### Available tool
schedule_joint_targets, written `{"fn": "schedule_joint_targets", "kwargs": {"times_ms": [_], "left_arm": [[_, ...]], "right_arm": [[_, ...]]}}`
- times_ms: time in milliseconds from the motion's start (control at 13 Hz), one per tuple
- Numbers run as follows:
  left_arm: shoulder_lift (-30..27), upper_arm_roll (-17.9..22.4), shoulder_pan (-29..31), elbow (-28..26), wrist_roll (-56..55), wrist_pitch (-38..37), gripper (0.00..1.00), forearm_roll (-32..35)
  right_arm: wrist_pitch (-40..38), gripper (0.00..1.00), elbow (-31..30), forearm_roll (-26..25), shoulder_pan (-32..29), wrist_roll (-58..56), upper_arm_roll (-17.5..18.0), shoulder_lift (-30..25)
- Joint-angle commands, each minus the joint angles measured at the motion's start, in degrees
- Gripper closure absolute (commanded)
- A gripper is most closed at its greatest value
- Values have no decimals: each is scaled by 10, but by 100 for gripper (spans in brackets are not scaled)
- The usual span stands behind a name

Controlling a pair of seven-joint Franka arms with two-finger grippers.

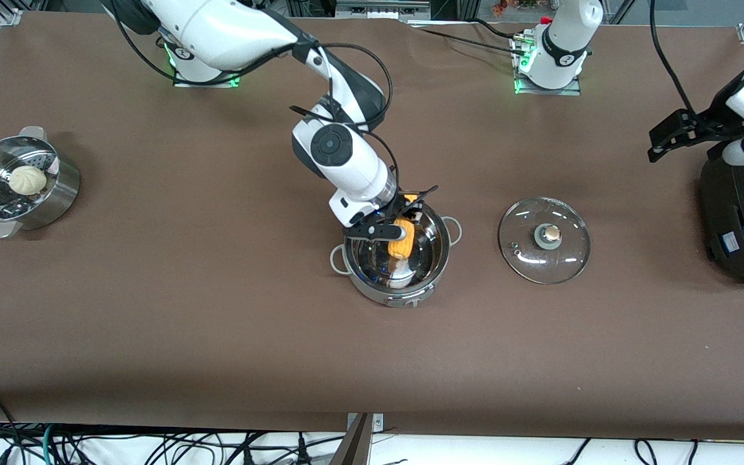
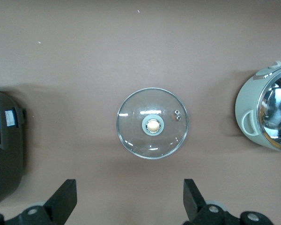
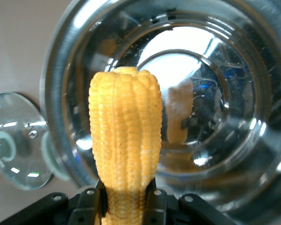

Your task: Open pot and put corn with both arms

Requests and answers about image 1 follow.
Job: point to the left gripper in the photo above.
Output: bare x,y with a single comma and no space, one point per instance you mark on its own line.
713,123

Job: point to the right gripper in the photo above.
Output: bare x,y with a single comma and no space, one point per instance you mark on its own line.
406,204

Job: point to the yellow corn cob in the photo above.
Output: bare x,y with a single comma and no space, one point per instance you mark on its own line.
402,240

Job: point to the glass pot lid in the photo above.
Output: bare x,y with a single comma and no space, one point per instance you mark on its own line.
543,255

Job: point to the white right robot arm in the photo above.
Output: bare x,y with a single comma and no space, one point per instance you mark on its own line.
230,26

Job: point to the steel steamer pot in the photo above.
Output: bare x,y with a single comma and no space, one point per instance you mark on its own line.
55,194

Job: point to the black round appliance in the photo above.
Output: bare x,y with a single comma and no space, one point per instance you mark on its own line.
743,219

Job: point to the brown table cover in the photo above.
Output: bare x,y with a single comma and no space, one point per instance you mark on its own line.
217,336

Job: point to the white steamed bun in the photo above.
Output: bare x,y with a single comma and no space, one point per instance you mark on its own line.
28,180

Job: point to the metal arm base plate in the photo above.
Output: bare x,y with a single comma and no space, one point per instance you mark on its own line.
207,82
572,89

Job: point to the grey metal frame piece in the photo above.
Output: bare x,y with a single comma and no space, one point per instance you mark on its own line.
382,8

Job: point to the metal table edge bracket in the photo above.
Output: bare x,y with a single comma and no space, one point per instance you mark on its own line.
377,421

